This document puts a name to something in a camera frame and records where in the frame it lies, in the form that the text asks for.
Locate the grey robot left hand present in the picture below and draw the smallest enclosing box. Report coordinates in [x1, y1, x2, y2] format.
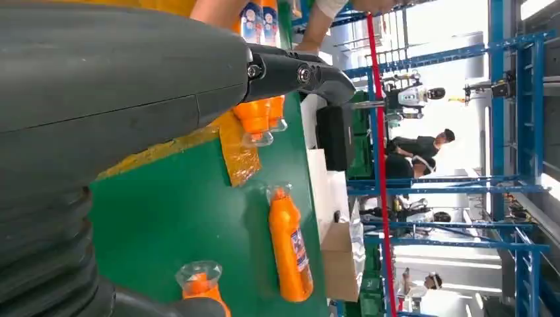
[0, 0, 357, 317]

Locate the person's left hand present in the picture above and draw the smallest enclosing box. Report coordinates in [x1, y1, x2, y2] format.
[294, 38, 323, 54]

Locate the orange drink bottle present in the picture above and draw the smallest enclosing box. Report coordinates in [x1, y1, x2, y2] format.
[174, 261, 232, 317]
[232, 0, 274, 149]
[265, 184, 314, 304]
[262, 0, 289, 133]

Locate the black bag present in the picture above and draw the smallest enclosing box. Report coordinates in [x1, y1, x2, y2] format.
[316, 104, 356, 172]

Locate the green plastic crate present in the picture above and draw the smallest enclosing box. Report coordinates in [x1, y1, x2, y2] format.
[347, 90, 375, 180]
[357, 242, 387, 317]

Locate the yellow sheet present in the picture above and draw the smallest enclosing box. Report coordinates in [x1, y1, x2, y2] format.
[52, 0, 263, 188]

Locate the red pole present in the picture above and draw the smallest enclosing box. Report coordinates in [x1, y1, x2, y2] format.
[367, 13, 398, 317]

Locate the person in background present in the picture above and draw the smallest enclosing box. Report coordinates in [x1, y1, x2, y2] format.
[384, 127, 456, 180]
[396, 267, 444, 304]

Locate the green mat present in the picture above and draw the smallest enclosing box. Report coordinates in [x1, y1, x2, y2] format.
[89, 0, 329, 317]

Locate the cardboard box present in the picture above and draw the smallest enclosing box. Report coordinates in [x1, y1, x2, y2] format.
[320, 201, 367, 302]

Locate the blue metal rack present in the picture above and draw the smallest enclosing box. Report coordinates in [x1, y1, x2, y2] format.
[330, 0, 560, 317]

